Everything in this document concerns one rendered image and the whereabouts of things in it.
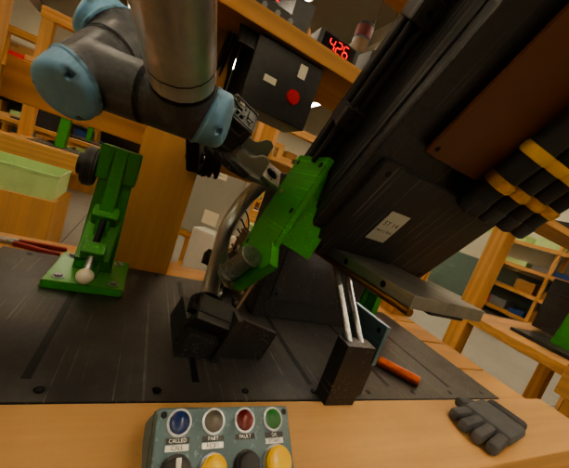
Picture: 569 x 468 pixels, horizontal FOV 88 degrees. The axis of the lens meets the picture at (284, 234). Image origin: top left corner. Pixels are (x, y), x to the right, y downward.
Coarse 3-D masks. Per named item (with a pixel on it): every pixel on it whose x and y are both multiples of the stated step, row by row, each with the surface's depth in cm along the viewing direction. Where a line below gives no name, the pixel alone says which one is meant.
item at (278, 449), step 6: (270, 450) 31; (276, 450) 31; (282, 450) 31; (288, 450) 32; (270, 456) 31; (276, 456) 31; (282, 456) 31; (288, 456) 31; (270, 462) 30; (276, 462) 30; (282, 462) 31; (288, 462) 31
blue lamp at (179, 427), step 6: (174, 414) 29; (180, 414) 29; (186, 414) 30; (174, 420) 29; (180, 420) 29; (186, 420) 29; (174, 426) 29; (180, 426) 29; (186, 426) 29; (174, 432) 28; (180, 432) 29
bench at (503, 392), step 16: (32, 240) 72; (176, 272) 84; (192, 272) 88; (400, 320) 115; (416, 336) 103; (432, 336) 109; (448, 352) 98; (464, 368) 90; (480, 368) 94; (496, 384) 86
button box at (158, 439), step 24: (168, 408) 30; (192, 408) 31; (216, 408) 32; (240, 408) 33; (264, 408) 34; (144, 432) 32; (168, 432) 28; (192, 432) 29; (216, 432) 30; (240, 432) 31; (264, 432) 33; (288, 432) 34; (144, 456) 29; (168, 456) 27; (192, 456) 28; (264, 456) 31
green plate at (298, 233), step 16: (304, 160) 54; (320, 160) 49; (288, 176) 57; (304, 176) 51; (320, 176) 48; (288, 192) 53; (304, 192) 48; (320, 192) 50; (272, 208) 55; (288, 208) 50; (304, 208) 49; (256, 224) 57; (272, 224) 52; (288, 224) 48; (304, 224) 50; (256, 240) 53; (272, 240) 48; (288, 240) 50; (304, 240) 51; (320, 240) 52; (304, 256) 52
